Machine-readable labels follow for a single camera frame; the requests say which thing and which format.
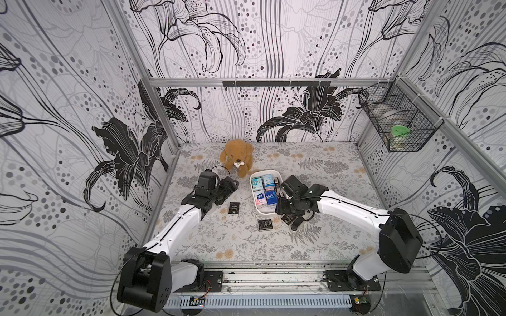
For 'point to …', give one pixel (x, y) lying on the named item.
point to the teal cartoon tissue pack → (257, 184)
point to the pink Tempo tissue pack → (260, 198)
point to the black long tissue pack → (287, 219)
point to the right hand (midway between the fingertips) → (281, 209)
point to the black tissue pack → (234, 207)
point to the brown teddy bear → (238, 155)
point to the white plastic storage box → (267, 210)
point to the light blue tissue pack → (269, 182)
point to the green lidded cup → (398, 139)
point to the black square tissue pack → (264, 224)
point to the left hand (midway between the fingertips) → (237, 189)
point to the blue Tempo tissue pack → (271, 197)
